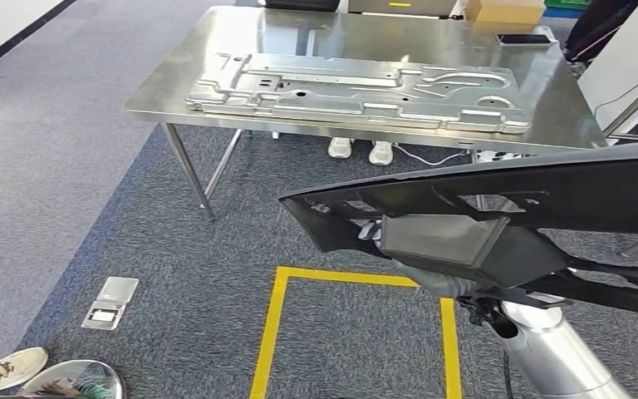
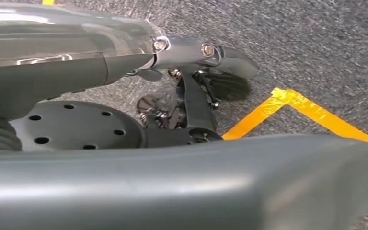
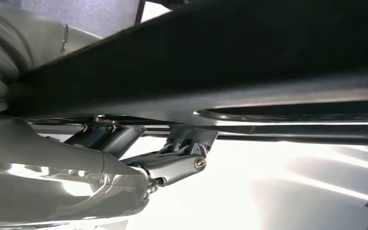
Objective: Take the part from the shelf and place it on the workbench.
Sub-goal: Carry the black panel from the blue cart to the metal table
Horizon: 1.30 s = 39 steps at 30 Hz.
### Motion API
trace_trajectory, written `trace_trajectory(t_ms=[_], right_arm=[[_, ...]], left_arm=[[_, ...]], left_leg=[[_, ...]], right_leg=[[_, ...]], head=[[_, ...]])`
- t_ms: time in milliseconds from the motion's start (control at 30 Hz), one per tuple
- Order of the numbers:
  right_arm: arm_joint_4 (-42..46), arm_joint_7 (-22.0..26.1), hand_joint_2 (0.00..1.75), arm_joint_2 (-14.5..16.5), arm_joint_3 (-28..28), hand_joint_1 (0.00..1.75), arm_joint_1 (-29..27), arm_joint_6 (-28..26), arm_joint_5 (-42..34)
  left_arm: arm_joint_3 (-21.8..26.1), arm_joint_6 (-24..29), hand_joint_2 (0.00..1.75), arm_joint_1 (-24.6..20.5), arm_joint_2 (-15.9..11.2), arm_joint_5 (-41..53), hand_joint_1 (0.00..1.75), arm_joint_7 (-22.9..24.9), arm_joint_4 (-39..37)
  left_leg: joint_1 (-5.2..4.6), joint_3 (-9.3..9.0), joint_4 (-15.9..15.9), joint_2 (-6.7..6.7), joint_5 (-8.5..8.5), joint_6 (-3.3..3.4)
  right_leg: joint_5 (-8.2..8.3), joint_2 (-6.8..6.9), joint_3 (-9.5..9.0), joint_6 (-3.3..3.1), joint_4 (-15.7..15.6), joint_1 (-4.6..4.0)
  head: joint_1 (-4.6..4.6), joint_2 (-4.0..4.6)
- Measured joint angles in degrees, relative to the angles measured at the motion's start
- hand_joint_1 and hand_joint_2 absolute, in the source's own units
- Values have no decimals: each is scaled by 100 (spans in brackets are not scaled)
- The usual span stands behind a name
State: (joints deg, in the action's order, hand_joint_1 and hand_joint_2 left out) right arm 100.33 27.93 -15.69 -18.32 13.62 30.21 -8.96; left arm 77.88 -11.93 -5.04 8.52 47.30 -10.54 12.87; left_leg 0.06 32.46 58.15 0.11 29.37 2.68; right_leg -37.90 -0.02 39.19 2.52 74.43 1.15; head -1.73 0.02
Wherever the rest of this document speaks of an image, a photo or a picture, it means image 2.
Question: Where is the yellow floor tape square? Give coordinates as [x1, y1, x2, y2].
[222, 87, 368, 151]

